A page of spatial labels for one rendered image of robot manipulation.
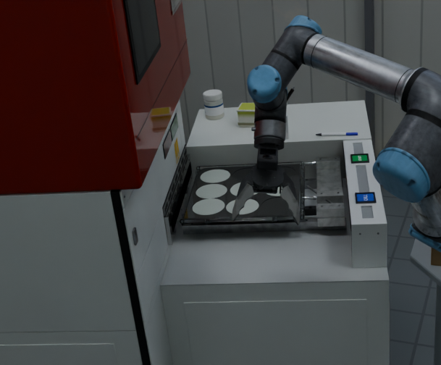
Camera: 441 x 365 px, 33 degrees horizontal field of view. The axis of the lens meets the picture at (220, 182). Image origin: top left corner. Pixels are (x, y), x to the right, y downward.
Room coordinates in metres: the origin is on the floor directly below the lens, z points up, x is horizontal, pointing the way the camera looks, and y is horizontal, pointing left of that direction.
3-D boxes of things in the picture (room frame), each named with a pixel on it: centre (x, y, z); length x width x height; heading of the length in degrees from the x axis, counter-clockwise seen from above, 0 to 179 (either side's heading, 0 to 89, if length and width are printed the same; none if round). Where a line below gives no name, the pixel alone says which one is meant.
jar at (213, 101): (2.58, -0.01, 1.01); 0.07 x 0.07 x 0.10
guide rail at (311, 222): (1.96, -0.12, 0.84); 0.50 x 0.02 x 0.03; 81
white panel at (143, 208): (1.93, 0.18, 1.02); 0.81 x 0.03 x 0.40; 171
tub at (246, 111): (2.47, -0.13, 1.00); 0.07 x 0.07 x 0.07; 72
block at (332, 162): (2.23, -0.37, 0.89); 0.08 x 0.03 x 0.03; 81
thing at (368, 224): (1.97, -0.42, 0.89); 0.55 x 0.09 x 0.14; 171
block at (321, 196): (1.99, -0.33, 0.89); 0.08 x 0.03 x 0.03; 81
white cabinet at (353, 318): (2.15, -0.19, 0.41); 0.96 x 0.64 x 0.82; 171
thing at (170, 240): (2.11, 0.13, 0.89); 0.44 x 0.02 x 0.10; 171
